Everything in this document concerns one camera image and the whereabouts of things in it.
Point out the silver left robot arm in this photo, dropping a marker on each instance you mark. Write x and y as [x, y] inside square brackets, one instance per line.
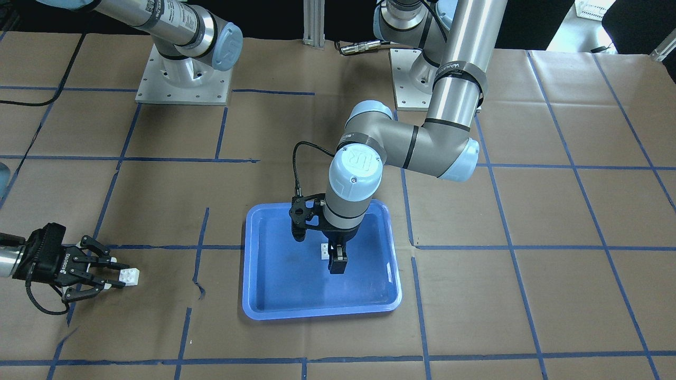
[460, 51]

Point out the blue plastic tray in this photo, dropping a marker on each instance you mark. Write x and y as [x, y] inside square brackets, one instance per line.
[283, 278]

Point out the aluminium frame post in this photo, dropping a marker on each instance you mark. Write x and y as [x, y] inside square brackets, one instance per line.
[314, 23]

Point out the white block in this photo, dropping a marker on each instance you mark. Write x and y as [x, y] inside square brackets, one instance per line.
[324, 251]
[129, 277]

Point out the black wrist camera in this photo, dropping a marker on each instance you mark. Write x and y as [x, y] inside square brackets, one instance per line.
[307, 213]

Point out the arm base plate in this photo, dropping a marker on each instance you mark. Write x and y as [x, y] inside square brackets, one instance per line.
[182, 82]
[414, 77]

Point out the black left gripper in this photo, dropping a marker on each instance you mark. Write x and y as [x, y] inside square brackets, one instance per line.
[338, 236]

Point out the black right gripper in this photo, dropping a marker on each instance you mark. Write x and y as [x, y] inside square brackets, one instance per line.
[43, 256]

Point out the brown paper table cover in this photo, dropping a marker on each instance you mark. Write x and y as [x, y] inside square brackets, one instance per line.
[554, 259]

